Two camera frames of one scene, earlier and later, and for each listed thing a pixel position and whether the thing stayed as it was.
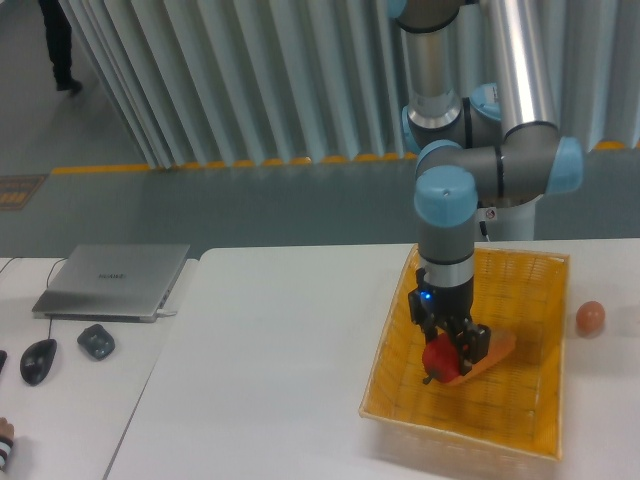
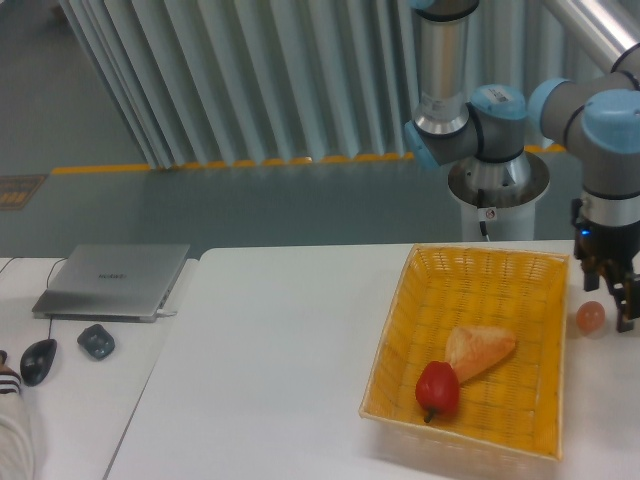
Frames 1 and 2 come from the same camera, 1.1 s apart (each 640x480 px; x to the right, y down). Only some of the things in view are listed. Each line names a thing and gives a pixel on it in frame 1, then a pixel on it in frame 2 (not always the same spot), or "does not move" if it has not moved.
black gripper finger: (430, 330) → (591, 281)
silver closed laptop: (125, 283) does not move
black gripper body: (439, 309) → (611, 248)
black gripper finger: (473, 343) → (626, 294)
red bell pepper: (441, 359) → (437, 388)
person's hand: (6, 428) → (4, 369)
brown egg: (590, 317) does not move
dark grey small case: (96, 341) does not move
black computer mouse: (36, 360) does not move
